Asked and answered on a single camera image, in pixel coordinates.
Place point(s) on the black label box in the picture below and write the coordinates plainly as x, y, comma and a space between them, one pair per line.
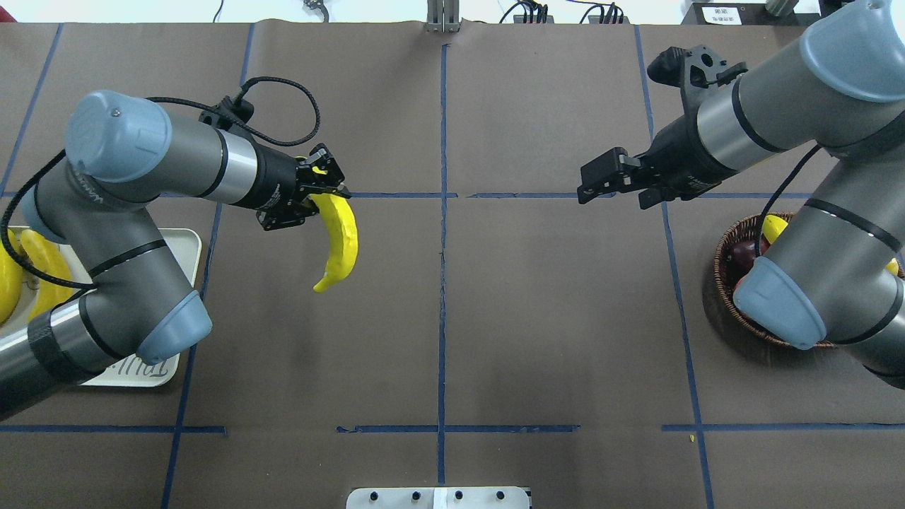
737, 14

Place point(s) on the brown wicker basket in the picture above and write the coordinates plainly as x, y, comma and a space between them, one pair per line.
728, 283

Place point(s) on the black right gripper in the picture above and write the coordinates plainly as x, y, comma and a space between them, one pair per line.
680, 157

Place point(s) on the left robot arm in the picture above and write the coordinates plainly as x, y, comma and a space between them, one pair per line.
121, 153

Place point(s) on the aluminium frame post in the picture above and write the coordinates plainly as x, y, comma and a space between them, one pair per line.
443, 16

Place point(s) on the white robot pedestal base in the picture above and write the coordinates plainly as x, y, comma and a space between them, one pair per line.
440, 497

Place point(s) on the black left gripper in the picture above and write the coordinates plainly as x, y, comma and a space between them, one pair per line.
276, 182

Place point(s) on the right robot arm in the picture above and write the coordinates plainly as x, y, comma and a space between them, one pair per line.
841, 86

